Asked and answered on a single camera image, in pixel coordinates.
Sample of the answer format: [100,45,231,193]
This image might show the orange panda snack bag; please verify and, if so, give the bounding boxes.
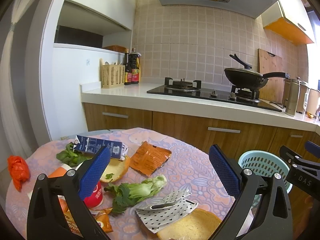
[59,197,113,237]

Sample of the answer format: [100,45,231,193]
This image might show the red plastic bag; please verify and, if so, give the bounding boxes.
[7,155,30,192]

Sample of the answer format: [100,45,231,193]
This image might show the bread slice with leaf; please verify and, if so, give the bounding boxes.
[100,156,130,183]

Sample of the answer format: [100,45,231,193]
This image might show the polka dot silver wrapper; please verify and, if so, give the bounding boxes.
[136,189,199,233]

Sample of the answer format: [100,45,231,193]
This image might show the orange foil wrapper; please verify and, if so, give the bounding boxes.
[130,141,172,176]

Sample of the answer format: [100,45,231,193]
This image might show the wooden kitchen cabinets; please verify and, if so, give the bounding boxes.
[83,103,319,161]

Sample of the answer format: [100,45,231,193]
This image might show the light blue perforated basket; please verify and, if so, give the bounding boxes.
[238,150,292,193]

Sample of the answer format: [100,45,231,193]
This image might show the red white paper cup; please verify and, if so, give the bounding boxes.
[84,181,103,209]

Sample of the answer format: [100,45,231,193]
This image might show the green leafy vegetable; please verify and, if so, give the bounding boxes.
[56,142,92,167]

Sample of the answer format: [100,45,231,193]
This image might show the beige electric kettle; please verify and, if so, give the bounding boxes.
[305,88,319,115]

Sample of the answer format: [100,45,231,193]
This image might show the large bread slice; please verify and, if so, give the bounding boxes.
[157,208,221,240]

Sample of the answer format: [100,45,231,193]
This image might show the bok choy piece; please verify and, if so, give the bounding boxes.
[104,175,167,213]

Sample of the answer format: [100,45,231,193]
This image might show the wooden cutting board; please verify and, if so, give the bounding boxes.
[258,49,285,103]

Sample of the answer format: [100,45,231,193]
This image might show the steel thermos flask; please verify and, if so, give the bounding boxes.
[285,79,300,116]

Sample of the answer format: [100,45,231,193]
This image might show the blue milk carton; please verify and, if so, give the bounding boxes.
[73,135,129,161]

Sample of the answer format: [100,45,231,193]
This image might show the black wok with lid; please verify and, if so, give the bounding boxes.
[224,54,290,90]

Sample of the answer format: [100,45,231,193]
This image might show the pink floral tablecloth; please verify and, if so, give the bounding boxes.
[5,128,234,237]

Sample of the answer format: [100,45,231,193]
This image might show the black gas stove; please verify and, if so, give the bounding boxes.
[147,77,281,112]

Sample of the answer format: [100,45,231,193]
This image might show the white countertop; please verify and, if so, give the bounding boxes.
[80,82,319,134]

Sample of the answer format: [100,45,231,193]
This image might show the orange upper cabinet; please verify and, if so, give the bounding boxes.
[261,0,315,46]

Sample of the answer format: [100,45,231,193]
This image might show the beige utensil holder basket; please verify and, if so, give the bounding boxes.
[100,59,125,89]

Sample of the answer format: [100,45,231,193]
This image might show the dark soy sauce bottle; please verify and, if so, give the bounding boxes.
[124,49,132,85]

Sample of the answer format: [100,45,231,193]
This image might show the large dark sauce bottle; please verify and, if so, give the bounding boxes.
[129,48,141,84]

